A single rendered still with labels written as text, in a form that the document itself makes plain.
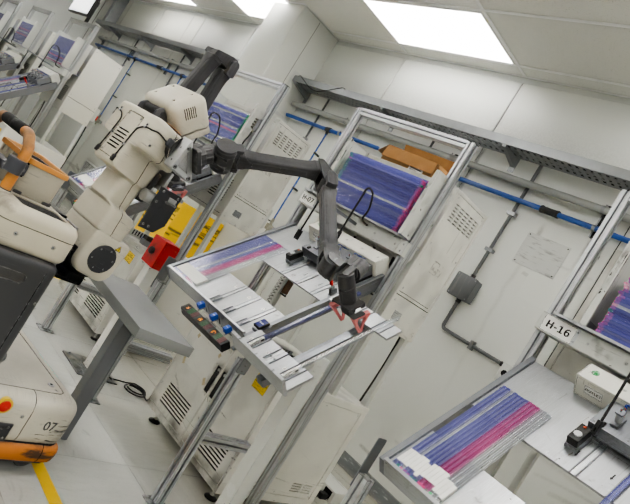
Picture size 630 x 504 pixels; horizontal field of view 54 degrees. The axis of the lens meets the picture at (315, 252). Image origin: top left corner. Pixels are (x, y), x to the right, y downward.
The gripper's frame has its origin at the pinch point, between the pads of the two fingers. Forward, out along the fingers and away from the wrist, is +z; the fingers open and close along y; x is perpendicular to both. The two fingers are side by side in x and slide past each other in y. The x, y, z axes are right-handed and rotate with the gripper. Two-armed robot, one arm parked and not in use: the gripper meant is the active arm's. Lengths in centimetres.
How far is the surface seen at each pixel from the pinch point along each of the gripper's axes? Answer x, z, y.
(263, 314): 7, 17, 52
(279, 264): -20, 17, 82
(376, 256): -51, 13, 50
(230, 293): 10, 16, 74
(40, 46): -55, -36, 668
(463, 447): -4, 23, -46
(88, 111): -54, 18, 516
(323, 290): -23, 19, 52
